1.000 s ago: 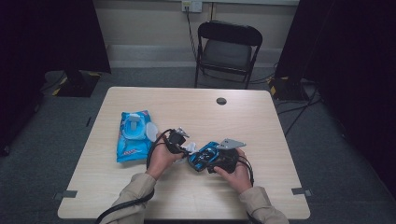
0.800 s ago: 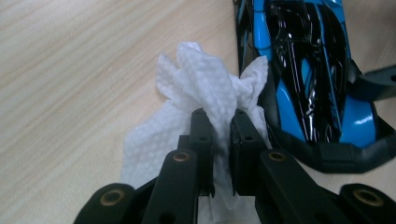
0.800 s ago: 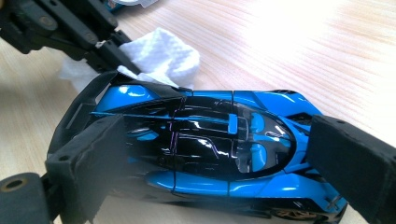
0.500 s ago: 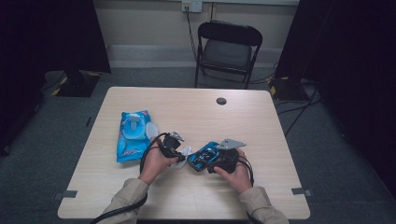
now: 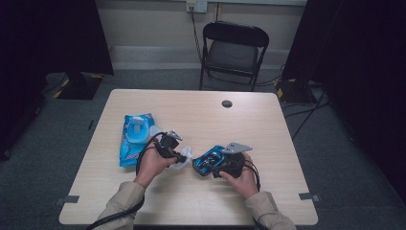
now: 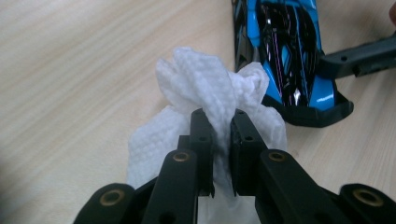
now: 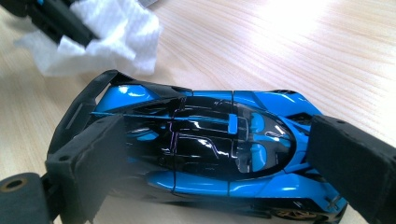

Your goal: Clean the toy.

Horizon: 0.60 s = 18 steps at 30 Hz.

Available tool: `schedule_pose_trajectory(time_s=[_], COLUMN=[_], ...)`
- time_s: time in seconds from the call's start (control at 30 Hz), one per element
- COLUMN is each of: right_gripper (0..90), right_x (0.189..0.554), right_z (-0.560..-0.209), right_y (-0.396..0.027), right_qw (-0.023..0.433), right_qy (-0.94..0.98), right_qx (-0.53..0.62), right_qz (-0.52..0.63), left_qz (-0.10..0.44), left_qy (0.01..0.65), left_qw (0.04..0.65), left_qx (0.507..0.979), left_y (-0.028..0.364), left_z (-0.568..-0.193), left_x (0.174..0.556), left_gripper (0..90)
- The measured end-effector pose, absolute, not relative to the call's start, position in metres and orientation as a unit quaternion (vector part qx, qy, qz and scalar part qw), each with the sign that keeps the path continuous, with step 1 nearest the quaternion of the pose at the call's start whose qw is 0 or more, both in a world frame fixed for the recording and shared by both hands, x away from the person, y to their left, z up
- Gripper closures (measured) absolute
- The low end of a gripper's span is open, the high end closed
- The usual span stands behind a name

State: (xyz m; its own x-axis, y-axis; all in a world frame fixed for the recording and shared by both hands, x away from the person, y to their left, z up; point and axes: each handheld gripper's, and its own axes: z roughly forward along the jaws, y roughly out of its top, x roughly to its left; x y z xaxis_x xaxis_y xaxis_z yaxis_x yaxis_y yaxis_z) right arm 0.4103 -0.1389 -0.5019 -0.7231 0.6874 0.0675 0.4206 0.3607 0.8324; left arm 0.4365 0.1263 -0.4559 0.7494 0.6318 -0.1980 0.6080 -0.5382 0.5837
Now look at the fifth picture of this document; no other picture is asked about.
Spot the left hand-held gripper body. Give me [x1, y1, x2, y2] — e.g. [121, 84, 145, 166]
[154, 129, 184, 159]

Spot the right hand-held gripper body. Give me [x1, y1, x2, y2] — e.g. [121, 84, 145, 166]
[212, 142, 253, 179]

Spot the white wet wipe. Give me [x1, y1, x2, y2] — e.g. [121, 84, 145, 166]
[169, 146, 194, 171]

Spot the blue toy car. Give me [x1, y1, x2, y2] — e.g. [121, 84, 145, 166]
[192, 145, 226, 177]

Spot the blue wet wipes pack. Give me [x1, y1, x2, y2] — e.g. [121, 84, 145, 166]
[119, 112, 164, 168]

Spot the person's left hand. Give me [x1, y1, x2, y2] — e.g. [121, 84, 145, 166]
[133, 145, 177, 190]

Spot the person's right hand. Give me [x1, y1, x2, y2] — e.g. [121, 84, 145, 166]
[218, 151, 260, 201]

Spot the grey tape mark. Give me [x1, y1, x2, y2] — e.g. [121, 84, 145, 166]
[55, 195, 80, 206]
[299, 192, 321, 203]

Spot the black stand base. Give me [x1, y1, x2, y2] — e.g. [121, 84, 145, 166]
[53, 71, 104, 101]
[275, 78, 319, 104]

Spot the black folding chair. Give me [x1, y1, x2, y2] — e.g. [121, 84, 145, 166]
[199, 20, 271, 93]

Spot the black curtain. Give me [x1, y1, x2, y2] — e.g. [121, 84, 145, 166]
[282, 0, 406, 202]
[0, 0, 115, 161]

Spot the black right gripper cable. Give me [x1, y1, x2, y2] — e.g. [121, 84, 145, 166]
[243, 158, 266, 230]

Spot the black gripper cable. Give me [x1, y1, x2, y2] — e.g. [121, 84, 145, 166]
[243, 158, 266, 230]
[84, 131, 168, 230]

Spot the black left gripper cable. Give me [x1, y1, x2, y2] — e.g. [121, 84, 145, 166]
[84, 131, 168, 230]

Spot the black floor cable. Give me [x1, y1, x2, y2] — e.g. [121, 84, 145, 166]
[282, 89, 330, 142]

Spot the black wall cable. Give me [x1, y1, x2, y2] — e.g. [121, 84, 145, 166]
[190, 6, 204, 62]

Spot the white wall socket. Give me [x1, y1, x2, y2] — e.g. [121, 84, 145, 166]
[186, 0, 209, 13]

